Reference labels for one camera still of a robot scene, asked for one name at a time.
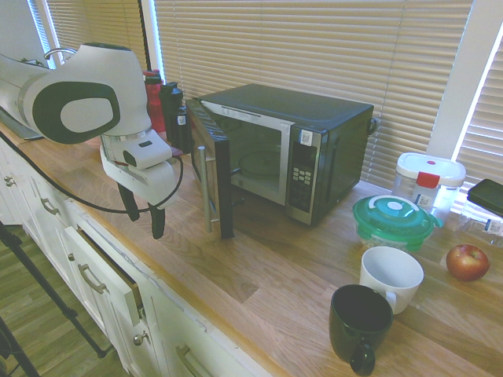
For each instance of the black steel microwave body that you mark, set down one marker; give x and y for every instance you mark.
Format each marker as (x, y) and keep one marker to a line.
(283, 103)

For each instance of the white mug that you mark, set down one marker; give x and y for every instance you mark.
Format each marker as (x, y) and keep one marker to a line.
(393, 271)

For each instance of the white kitchen cabinet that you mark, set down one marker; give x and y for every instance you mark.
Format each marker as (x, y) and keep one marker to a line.
(157, 314)

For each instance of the chrome kitchen faucet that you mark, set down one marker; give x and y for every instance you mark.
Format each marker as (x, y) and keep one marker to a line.
(59, 50)

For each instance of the wide beige window blind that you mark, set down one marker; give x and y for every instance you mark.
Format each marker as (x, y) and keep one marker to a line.
(314, 47)

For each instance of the grey metal sink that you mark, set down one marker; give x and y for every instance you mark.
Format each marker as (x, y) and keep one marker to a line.
(19, 131)

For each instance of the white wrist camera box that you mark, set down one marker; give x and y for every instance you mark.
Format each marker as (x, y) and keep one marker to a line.
(147, 155)

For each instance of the black mug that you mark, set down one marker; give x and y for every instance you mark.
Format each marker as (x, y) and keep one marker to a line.
(359, 334)

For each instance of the clear container white lid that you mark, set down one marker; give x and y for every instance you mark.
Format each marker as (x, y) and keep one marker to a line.
(428, 165)

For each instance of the tall black water bottle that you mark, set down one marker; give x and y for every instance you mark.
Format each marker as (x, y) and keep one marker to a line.
(173, 118)

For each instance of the red apple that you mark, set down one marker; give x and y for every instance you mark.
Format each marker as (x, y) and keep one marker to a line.
(467, 262)

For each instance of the round green lid container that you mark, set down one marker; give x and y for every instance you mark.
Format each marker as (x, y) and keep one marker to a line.
(393, 214)

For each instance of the black camera tripod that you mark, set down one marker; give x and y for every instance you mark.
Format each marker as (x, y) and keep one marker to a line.
(67, 312)

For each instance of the narrow beige window blind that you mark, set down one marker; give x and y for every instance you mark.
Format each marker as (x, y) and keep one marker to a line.
(110, 27)
(485, 133)

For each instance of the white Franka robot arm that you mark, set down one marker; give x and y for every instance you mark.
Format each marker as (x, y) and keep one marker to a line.
(129, 86)

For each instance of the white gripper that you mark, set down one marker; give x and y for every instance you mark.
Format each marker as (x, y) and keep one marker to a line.
(157, 184)

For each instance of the red water bottle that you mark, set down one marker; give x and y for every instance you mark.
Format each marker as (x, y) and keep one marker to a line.
(154, 103)

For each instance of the glass microwave turntable plate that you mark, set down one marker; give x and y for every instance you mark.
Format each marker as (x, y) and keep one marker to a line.
(256, 167)

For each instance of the small black labelled bottle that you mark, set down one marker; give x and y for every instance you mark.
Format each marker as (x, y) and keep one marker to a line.
(182, 135)

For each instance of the white drawer front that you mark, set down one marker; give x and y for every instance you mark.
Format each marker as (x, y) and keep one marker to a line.
(102, 275)

